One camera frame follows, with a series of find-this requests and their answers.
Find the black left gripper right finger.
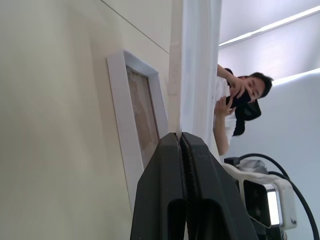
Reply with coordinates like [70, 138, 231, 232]
[180, 131, 260, 240]

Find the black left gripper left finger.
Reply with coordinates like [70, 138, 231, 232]
[129, 131, 188, 240]

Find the black handheld phone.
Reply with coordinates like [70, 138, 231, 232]
[225, 91, 251, 109]

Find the person's left hand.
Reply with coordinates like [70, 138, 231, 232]
[214, 96, 235, 118]

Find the person's right hand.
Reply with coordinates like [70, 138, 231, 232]
[224, 71, 249, 99]

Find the white framed picture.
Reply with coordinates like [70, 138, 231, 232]
[106, 49, 169, 216]

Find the person in white shirt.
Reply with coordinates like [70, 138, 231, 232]
[213, 63, 275, 156]

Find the long white light strip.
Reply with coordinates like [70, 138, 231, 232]
[218, 4, 320, 48]

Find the white robot arm with cable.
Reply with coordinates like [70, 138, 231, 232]
[224, 153, 320, 240]

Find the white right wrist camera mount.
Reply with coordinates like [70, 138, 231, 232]
[223, 159, 298, 231]

